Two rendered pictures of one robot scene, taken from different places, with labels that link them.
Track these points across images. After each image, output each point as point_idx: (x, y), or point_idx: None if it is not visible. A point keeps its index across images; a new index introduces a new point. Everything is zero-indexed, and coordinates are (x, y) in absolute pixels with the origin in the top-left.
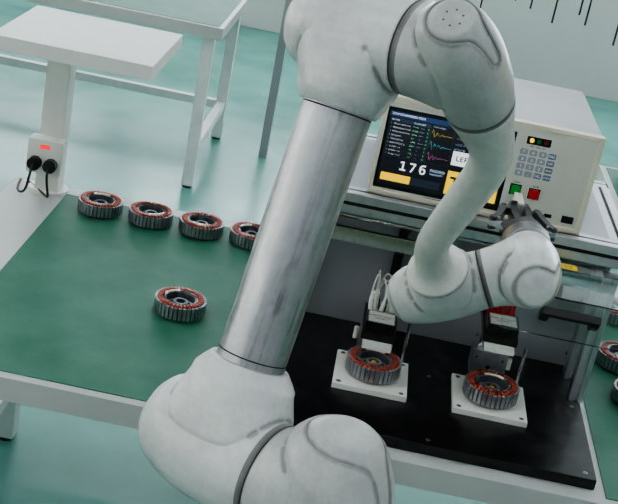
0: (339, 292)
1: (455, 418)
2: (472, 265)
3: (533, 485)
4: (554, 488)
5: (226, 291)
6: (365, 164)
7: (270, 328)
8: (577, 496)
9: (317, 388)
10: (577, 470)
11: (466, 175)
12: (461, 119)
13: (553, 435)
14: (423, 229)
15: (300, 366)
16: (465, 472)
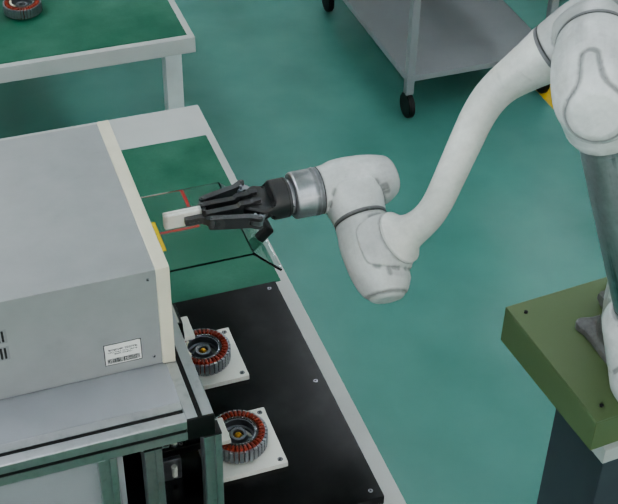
0: None
1: (258, 374)
2: (382, 213)
3: (303, 319)
4: (295, 308)
5: None
6: (72, 390)
7: None
8: (294, 295)
9: (301, 474)
10: (270, 292)
11: (493, 121)
12: None
13: (223, 314)
14: (450, 202)
15: (269, 501)
16: (326, 358)
